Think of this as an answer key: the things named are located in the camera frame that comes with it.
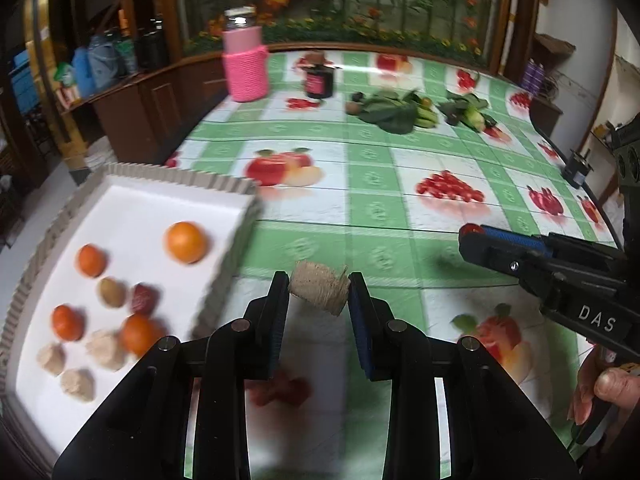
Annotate grey-blue thermos jug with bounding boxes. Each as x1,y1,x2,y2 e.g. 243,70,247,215
89,34,121,81

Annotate twine spool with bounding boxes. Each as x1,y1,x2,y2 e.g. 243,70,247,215
287,260,352,317

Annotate small black device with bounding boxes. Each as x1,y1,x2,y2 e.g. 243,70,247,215
560,149,593,190

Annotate white tray with striped rim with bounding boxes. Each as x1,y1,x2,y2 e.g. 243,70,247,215
0,161,261,461

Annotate large orange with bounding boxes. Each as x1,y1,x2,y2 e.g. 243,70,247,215
165,221,207,264

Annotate dark thermos flask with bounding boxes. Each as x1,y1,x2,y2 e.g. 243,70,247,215
136,20,171,70

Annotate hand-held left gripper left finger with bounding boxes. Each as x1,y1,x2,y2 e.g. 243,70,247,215
52,271,292,480

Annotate small orange tangerine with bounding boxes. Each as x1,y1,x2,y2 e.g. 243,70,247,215
51,304,85,342
119,313,163,356
75,243,108,278

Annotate dark jar with pink label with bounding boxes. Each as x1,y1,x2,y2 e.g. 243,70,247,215
304,52,337,100

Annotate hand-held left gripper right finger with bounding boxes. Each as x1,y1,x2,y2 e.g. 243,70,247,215
347,271,583,480

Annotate white and red box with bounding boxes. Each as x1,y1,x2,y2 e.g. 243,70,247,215
57,82,83,108

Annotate green checked fruit-print tablecloth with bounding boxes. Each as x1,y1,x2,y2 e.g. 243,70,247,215
162,42,626,480

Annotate dark red wrinkled date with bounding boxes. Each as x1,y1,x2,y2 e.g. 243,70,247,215
131,283,161,317

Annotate wooden wall shelf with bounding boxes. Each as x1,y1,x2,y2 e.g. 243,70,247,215
532,32,576,61

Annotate green bottle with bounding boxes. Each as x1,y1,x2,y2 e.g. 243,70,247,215
116,35,138,76

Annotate wooden cabinet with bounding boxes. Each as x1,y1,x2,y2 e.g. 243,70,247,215
87,50,231,166

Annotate small green bananas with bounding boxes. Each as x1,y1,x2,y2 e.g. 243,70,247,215
412,97,440,128

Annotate light green vegetable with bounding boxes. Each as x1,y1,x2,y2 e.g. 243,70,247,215
462,107,486,133

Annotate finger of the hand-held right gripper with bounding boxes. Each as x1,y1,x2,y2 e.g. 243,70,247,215
482,226,626,261
459,232,551,286

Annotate green leaf bunch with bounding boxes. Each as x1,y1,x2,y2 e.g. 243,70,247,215
357,89,426,136
437,90,501,133

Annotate tan longan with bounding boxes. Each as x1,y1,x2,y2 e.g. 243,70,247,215
97,277,126,309

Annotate person's right hand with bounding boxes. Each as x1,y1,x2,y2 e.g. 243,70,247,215
567,345,640,426

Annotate flower printed wall panel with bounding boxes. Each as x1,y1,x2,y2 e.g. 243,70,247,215
175,0,516,68

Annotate blue plastic jug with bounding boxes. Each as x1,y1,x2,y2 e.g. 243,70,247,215
71,46,96,98

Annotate pink knitted sleeve bottle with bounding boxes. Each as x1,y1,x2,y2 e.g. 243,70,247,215
221,6,270,102

